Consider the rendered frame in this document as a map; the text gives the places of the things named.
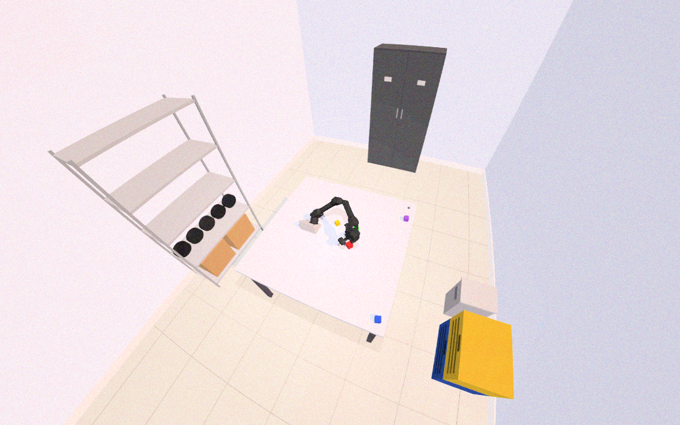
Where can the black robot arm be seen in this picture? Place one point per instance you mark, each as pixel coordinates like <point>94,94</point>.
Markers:
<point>350,228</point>

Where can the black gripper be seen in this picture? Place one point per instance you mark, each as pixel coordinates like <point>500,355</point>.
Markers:
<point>342,241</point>

